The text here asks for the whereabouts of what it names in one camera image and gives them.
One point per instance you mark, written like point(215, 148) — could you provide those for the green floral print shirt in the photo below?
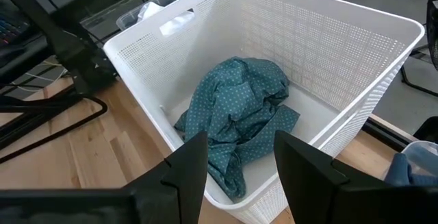
point(236, 114)

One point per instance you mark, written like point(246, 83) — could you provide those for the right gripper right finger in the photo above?
point(315, 193)

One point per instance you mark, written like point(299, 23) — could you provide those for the black floor fan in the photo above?
point(433, 28)

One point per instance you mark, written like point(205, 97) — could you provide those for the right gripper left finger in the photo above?
point(178, 189)

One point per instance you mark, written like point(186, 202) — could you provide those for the white perforated laundry basket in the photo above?
point(308, 46)

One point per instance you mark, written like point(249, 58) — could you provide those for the black backlit keyboard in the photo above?
point(12, 30)

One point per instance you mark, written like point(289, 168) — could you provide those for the white garment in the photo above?
point(176, 25)

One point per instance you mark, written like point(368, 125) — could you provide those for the blue cloth in bin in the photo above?
point(415, 147)

